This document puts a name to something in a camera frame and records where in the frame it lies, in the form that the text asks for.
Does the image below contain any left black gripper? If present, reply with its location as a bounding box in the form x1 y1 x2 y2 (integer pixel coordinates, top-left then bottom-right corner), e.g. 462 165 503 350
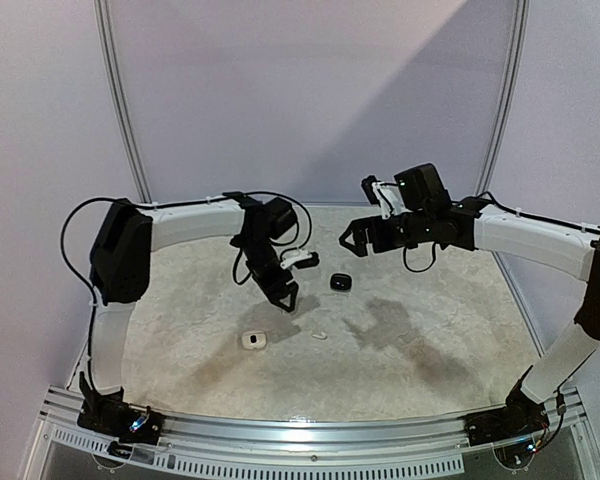
238 235 299 311

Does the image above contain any black earbud case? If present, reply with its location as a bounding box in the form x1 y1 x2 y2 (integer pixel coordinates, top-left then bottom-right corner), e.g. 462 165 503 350
329 273 353 292

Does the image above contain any white earbud case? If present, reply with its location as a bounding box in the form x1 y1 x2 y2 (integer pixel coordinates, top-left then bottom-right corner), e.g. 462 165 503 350
241 330 268 351

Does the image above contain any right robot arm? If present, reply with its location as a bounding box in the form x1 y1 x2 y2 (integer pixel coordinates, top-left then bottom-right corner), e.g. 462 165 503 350
339 163 600 436

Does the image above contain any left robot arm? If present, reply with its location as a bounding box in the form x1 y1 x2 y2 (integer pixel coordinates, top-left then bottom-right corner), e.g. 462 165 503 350
80 192 299 434

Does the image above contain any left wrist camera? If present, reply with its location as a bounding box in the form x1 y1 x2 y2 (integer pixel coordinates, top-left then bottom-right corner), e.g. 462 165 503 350
280 249 320 270

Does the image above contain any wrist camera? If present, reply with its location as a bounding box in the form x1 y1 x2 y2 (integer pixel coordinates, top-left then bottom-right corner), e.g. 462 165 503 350
361 175 407 220
280 249 320 270

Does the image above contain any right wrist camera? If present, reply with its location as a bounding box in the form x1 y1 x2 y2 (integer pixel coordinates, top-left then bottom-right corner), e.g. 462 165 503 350
361 175 407 220

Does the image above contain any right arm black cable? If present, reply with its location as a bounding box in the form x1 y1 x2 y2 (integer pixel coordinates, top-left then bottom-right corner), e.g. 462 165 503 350
379 182 600 274

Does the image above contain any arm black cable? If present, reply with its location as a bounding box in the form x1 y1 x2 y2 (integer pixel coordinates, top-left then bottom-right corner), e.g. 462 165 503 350
379 182 600 274
61 189 315 386

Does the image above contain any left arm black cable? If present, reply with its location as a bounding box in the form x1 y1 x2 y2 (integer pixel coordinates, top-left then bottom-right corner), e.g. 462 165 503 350
61 189 315 386

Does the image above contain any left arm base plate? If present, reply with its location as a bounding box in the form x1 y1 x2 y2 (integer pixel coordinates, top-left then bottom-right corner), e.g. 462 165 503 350
77 396 166 445

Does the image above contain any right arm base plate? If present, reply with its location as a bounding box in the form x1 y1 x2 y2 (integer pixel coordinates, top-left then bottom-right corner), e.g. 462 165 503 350
462 406 564 450

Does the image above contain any aluminium front rail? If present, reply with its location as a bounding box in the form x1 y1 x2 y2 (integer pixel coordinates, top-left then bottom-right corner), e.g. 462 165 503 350
25 388 600 479

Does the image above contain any right aluminium corner post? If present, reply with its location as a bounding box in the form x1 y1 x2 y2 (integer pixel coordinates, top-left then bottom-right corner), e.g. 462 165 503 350
475 0 529 194

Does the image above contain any aluminium corner post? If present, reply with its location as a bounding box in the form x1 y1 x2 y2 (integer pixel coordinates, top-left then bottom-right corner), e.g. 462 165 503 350
94 0 152 202
475 0 529 194

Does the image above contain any left aluminium corner post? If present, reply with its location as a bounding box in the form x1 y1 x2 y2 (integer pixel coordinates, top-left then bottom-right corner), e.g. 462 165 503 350
94 0 152 202

